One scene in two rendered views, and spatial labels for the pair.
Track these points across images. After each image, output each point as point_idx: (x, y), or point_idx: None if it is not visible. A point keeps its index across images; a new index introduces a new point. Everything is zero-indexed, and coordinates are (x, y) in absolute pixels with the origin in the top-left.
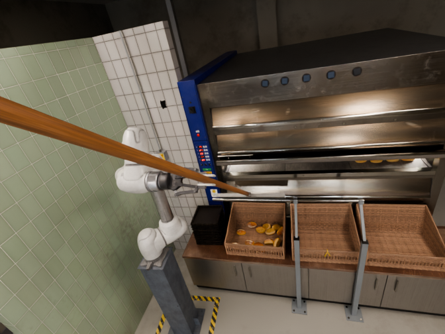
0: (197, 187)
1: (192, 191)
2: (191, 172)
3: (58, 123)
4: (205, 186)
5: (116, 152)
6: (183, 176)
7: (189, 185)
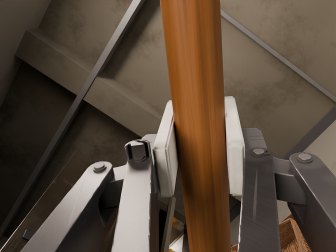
0: (260, 150)
1: (318, 172)
2: None
3: None
4: (245, 130)
5: None
6: None
7: (251, 193)
